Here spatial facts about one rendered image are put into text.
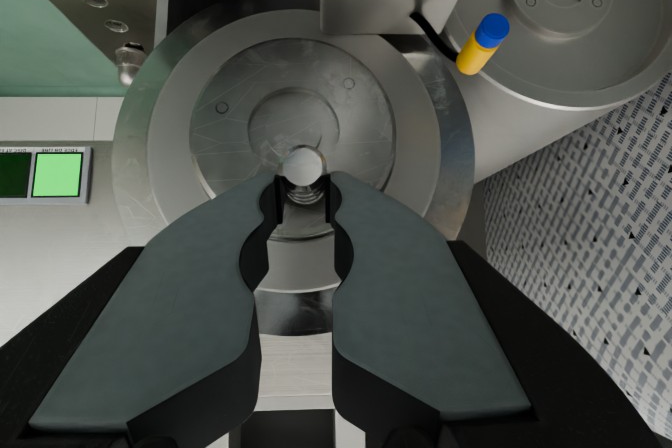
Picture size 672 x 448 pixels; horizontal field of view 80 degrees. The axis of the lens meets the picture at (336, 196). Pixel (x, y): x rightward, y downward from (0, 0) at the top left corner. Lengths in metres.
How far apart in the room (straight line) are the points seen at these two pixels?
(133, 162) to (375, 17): 0.11
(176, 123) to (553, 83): 0.16
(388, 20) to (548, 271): 0.23
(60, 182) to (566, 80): 0.52
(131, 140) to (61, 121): 3.34
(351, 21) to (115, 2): 0.37
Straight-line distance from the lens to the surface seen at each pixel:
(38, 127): 3.59
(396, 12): 0.17
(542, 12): 0.22
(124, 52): 0.58
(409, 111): 0.17
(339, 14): 0.17
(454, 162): 0.17
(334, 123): 0.15
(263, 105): 0.16
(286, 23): 0.18
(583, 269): 0.30
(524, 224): 0.36
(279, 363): 0.50
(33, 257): 0.59
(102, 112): 3.40
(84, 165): 0.57
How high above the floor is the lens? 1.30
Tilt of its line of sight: 10 degrees down
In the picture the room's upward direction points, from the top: 179 degrees clockwise
